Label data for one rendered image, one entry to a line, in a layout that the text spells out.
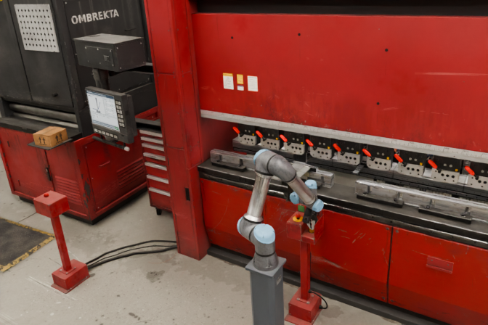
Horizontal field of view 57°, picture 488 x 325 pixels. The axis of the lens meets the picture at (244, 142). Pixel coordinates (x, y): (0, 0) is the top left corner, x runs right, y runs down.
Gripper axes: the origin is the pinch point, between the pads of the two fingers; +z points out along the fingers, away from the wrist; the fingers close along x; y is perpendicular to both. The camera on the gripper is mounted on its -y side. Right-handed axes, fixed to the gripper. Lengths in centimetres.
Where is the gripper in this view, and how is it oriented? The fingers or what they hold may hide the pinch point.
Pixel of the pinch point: (311, 228)
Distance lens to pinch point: 304.7
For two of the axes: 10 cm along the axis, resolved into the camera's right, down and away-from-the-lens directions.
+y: 5.1, -4.3, 7.5
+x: -8.5, -1.5, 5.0
